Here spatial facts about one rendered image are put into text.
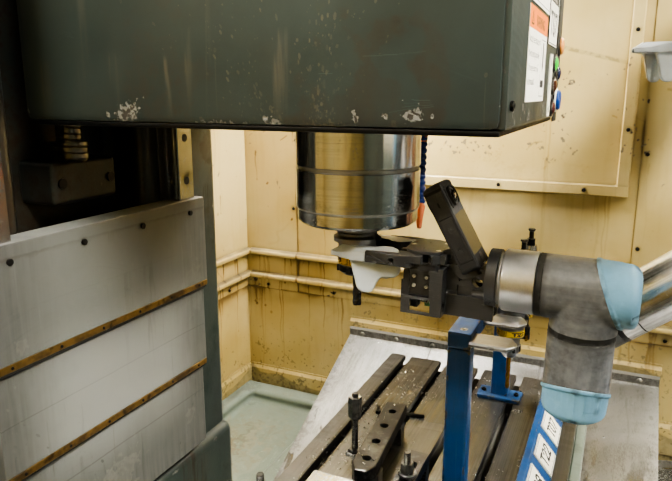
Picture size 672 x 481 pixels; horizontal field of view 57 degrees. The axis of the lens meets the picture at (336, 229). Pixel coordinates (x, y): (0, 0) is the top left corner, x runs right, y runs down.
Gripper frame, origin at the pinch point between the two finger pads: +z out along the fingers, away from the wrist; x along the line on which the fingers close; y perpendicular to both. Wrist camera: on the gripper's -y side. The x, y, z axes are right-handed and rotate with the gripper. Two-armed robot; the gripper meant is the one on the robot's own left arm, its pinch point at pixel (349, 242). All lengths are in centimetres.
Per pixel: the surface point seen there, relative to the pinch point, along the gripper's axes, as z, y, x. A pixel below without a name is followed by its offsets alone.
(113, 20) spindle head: 26.9, -27.6, -12.5
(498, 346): -17.1, 19.7, 21.4
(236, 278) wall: 79, 42, 91
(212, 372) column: 45, 42, 30
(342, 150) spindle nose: -2.2, -13.0, -7.9
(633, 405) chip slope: -41, 59, 93
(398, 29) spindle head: -10.2, -25.8, -12.5
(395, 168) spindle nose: -7.6, -10.9, -4.4
